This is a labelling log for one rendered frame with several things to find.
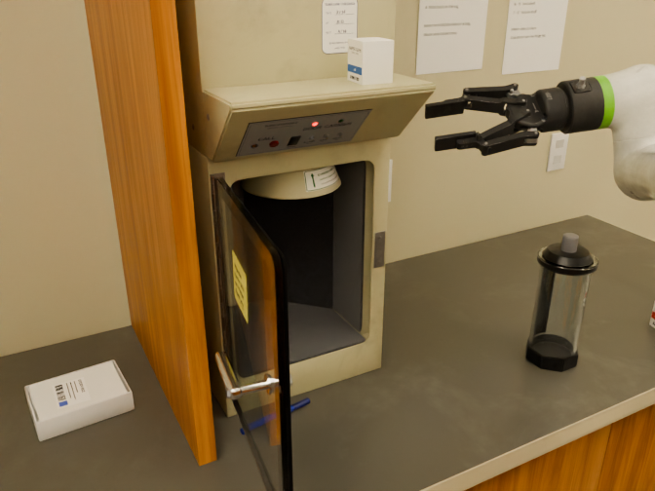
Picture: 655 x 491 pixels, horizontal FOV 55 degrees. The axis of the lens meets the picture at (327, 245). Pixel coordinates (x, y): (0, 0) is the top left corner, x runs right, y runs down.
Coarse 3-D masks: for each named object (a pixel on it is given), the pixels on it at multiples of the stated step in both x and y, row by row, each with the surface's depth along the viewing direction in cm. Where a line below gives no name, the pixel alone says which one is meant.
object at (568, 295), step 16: (544, 272) 119; (544, 288) 119; (560, 288) 117; (576, 288) 116; (544, 304) 120; (560, 304) 118; (576, 304) 118; (544, 320) 121; (560, 320) 119; (576, 320) 119; (544, 336) 122; (560, 336) 120; (576, 336) 121; (544, 352) 123; (560, 352) 122
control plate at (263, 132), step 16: (352, 112) 90; (368, 112) 92; (256, 128) 85; (272, 128) 86; (288, 128) 88; (304, 128) 89; (320, 128) 91; (336, 128) 93; (352, 128) 94; (240, 144) 87; (304, 144) 94; (320, 144) 96
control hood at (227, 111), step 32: (224, 96) 82; (256, 96) 82; (288, 96) 82; (320, 96) 84; (352, 96) 86; (384, 96) 89; (416, 96) 92; (224, 128) 82; (384, 128) 98; (224, 160) 90
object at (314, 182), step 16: (272, 176) 104; (288, 176) 103; (304, 176) 103; (320, 176) 105; (336, 176) 109; (256, 192) 105; (272, 192) 103; (288, 192) 103; (304, 192) 103; (320, 192) 105
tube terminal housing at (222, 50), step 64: (192, 0) 84; (256, 0) 87; (320, 0) 91; (384, 0) 96; (192, 64) 89; (256, 64) 90; (320, 64) 95; (192, 128) 94; (384, 192) 109; (384, 256) 114; (320, 384) 118
